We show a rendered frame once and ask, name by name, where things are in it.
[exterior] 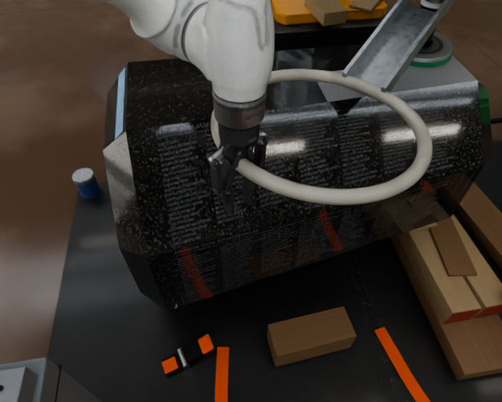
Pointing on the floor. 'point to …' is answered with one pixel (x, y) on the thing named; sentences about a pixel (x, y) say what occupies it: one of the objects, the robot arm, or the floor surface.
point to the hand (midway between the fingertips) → (238, 195)
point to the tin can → (86, 183)
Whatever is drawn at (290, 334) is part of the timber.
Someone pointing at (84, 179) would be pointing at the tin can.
